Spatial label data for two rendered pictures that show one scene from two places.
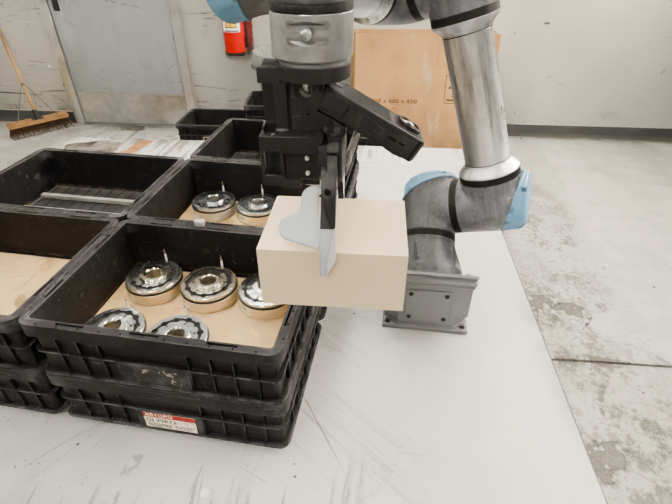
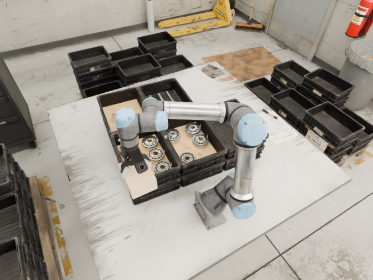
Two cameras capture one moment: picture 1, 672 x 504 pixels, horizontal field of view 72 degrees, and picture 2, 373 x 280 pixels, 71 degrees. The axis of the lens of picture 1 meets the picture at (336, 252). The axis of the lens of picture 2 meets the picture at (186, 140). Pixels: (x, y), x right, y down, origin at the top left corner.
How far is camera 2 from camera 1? 100 cm
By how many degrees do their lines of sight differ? 42
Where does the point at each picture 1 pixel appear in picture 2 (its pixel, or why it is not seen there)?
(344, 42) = (126, 145)
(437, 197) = (227, 185)
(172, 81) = (312, 33)
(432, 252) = (210, 198)
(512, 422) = (179, 258)
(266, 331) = not seen: hidden behind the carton
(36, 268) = not seen: hidden behind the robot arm
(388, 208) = (150, 178)
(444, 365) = (188, 229)
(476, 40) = (240, 151)
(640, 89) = not seen: outside the picture
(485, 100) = (238, 171)
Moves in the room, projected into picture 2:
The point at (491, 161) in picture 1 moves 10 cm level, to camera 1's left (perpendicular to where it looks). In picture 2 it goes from (235, 190) to (221, 175)
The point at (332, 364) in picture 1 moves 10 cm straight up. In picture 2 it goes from (168, 200) to (167, 190)
